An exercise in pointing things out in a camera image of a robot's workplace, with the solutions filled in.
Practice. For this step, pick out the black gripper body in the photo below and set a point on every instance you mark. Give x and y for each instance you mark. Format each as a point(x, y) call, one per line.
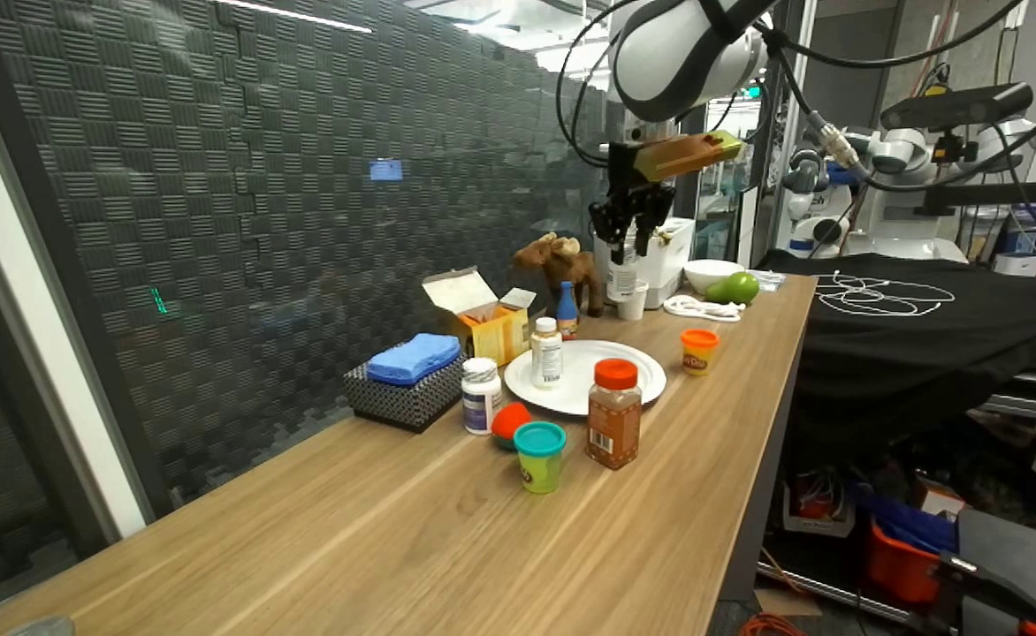
point(629, 193)

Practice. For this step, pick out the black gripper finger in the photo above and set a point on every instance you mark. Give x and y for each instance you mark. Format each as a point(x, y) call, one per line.
point(617, 237)
point(645, 229)

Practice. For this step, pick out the blue label white bottle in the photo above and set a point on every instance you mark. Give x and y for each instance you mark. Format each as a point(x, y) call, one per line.
point(625, 281)

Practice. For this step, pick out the orange lid yellow tub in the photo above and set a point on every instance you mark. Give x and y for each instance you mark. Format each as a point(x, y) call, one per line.
point(697, 347)

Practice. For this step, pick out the green label pill bottle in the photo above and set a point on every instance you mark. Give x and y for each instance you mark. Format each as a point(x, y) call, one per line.
point(545, 351)

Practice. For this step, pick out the small white pill bottle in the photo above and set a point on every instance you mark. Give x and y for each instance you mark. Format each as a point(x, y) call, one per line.
point(481, 394)

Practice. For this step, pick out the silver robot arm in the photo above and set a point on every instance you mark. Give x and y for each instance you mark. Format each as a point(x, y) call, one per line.
point(666, 61)

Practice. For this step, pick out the brown moose plushie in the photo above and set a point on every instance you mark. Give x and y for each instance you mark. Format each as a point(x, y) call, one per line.
point(564, 260)

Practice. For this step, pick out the white paper plate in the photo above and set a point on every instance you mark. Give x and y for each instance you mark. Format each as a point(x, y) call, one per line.
point(577, 376)

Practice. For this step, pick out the grey white appliance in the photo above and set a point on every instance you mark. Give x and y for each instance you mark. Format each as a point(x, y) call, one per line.
point(663, 267)

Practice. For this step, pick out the white paper cup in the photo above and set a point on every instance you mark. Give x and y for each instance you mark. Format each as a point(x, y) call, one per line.
point(632, 305)

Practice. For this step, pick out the blue glue bottle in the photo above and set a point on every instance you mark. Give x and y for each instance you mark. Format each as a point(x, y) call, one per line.
point(567, 308)

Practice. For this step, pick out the green bowl object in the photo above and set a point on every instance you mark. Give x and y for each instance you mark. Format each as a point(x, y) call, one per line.
point(735, 287)

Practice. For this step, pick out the yellow open cardboard box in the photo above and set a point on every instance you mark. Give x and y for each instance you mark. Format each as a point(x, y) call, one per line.
point(489, 323)

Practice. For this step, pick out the orange lid spice jar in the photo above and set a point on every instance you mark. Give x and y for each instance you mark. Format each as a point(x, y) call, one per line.
point(613, 411)

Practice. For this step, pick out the teal lid green tub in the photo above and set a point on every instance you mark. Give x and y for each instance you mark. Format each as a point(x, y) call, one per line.
point(539, 453)

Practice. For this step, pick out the blue folded cloth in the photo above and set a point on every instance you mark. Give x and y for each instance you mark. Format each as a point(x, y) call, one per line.
point(416, 358)

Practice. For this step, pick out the black cloth covered table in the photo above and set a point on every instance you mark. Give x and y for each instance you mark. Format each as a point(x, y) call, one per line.
point(898, 347)

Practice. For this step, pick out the red bucket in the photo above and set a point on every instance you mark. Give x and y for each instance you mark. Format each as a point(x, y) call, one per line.
point(902, 558)

